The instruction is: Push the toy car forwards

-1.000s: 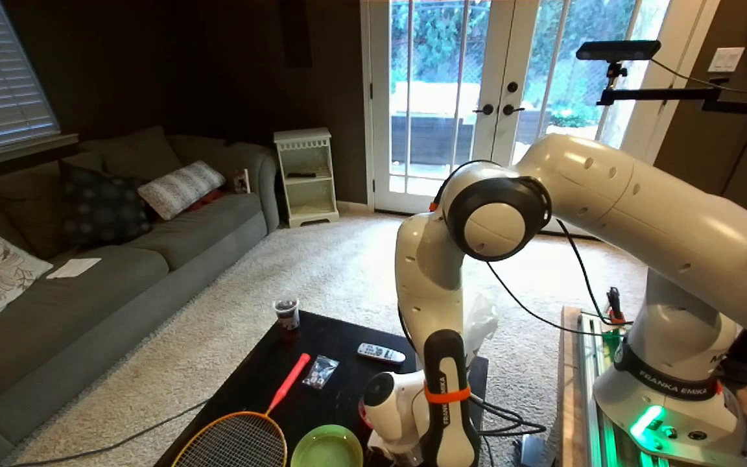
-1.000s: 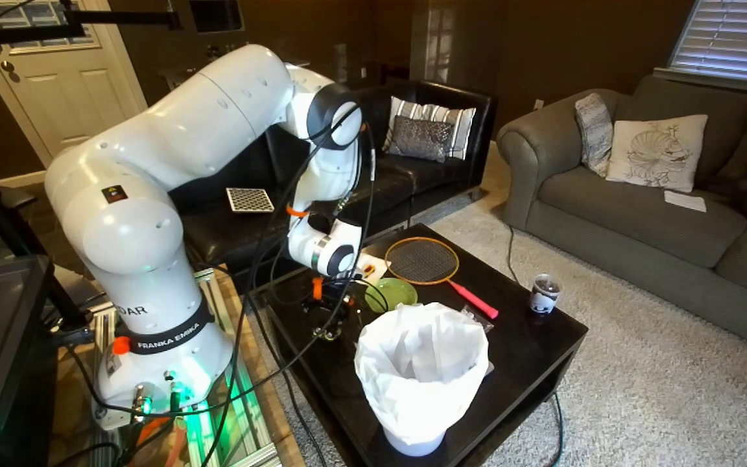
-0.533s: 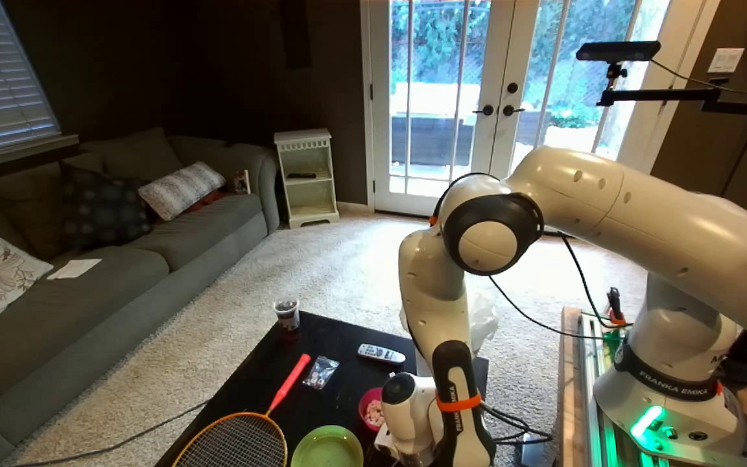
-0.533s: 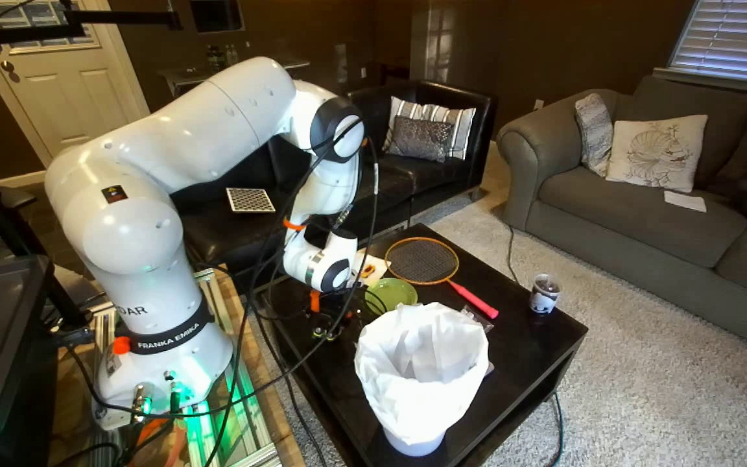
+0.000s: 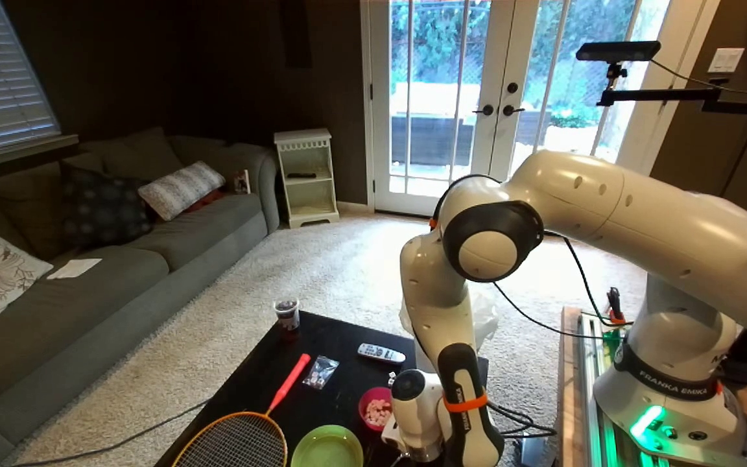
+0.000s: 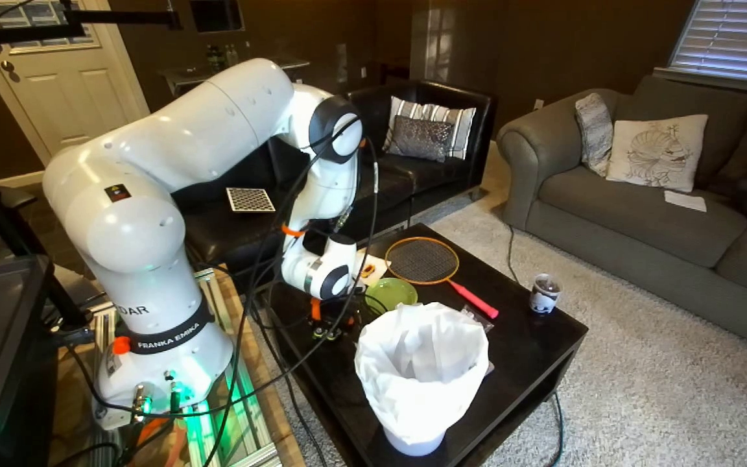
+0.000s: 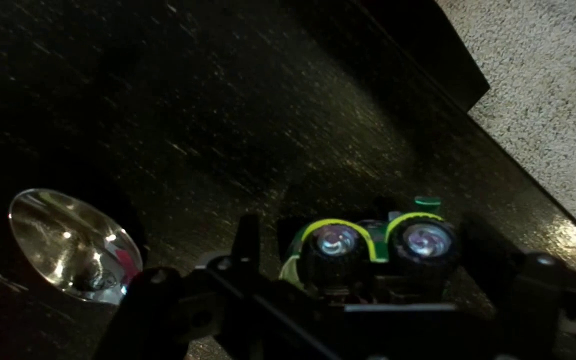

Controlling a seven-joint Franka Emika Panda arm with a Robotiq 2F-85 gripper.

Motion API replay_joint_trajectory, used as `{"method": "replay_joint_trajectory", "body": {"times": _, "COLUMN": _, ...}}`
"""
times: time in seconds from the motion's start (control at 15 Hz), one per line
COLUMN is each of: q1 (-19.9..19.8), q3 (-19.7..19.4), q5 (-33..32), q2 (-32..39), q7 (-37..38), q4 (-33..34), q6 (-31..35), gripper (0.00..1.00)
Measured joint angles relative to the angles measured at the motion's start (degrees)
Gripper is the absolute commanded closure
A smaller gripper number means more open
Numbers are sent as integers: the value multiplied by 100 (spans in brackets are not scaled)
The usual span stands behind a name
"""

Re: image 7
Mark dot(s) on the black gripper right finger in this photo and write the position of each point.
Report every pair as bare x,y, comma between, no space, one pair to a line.
554,306

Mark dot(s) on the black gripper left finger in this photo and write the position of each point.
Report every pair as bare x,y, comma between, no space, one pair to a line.
169,320

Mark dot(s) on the silver metal spoon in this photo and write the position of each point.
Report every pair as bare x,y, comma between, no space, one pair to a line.
69,240

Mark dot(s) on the black coffee table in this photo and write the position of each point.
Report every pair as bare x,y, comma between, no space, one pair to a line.
169,100

